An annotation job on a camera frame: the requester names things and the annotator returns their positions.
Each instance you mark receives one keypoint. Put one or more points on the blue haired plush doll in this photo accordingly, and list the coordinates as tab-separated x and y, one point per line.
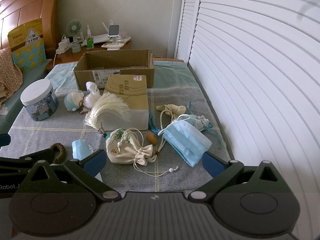
75	100

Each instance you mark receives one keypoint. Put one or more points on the wooden nightstand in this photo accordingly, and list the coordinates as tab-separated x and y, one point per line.
69	56

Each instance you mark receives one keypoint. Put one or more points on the green sanitizer bottle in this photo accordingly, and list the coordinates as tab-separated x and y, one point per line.
89	39

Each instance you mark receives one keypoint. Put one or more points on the beige crumpled cloth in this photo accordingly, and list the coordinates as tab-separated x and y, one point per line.
172	109

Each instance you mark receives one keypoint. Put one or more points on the small white screen device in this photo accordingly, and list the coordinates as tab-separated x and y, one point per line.
113	31

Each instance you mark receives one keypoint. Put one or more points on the teal tassel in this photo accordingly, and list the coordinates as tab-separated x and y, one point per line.
151	125

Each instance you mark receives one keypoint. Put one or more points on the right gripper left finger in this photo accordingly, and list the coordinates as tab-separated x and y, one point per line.
84	172

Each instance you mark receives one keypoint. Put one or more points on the green desk fan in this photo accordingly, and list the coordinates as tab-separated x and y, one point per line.
73	28

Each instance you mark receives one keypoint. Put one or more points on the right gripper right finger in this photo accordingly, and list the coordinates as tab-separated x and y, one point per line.
222	172

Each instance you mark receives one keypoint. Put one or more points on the small orange plush piece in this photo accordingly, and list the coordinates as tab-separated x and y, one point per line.
151	138

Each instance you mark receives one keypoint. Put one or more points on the cream embroidered drawstring pouch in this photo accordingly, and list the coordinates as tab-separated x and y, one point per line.
126	146

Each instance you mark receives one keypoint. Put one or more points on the white wifi router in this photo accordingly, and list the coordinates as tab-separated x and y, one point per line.
106	38

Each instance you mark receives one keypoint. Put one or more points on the cream feather tassel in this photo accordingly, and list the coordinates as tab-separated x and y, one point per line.
109	108

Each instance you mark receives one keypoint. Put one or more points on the white knotted cloth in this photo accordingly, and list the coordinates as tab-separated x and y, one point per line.
91	98

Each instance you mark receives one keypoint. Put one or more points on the gold tissue pack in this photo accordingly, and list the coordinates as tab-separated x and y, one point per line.
133	90

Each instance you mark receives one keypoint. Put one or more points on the wooden headboard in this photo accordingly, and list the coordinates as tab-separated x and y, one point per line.
17	12

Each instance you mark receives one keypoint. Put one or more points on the yellow duck print bag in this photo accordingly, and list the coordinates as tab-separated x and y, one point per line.
27	45

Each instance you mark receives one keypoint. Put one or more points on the light blue face mask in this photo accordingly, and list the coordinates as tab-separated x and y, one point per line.
186	139

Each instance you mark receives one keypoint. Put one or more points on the open cardboard box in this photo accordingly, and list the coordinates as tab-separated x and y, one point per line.
97	66

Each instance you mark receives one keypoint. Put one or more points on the white louvered closet door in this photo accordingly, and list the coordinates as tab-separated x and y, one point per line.
258	61

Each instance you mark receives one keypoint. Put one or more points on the brown floral pillow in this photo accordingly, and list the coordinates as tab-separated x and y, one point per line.
11	77

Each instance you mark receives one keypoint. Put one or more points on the white power strip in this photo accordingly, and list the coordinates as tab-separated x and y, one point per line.
64	45

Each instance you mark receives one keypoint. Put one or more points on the white lidded clear jar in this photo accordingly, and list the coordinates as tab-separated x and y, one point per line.
39	99

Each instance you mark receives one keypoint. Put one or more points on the white remote control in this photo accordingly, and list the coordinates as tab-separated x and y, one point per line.
112	45

